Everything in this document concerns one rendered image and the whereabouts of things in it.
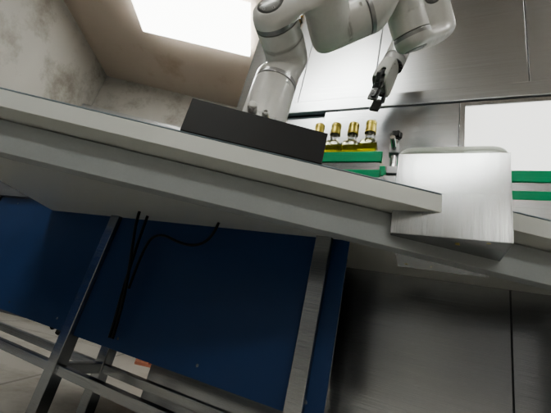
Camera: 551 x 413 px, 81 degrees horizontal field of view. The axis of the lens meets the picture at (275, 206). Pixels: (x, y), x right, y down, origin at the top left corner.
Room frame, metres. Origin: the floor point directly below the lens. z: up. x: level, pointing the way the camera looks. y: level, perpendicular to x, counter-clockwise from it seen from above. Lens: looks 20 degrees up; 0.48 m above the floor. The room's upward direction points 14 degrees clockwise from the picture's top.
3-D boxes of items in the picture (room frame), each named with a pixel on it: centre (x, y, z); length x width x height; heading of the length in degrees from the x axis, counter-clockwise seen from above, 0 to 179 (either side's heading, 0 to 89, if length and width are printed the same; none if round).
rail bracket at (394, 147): (0.70, -0.27, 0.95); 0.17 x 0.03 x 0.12; 153
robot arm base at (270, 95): (0.56, 0.07, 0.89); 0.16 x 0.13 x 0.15; 179
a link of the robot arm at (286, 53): (0.57, 0.07, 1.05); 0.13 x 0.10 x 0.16; 157
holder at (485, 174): (0.59, -0.34, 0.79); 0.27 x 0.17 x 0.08; 153
